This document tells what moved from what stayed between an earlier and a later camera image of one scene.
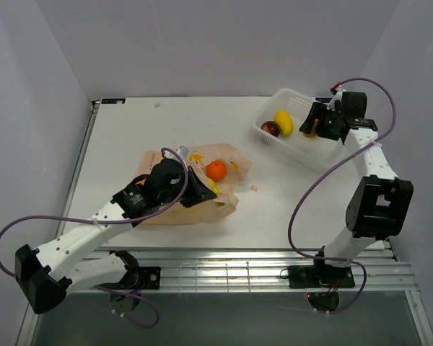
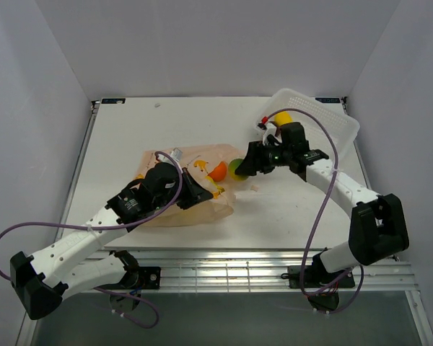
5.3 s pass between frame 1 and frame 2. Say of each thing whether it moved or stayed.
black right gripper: moved
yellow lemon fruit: stayed
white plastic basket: stayed
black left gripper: stayed
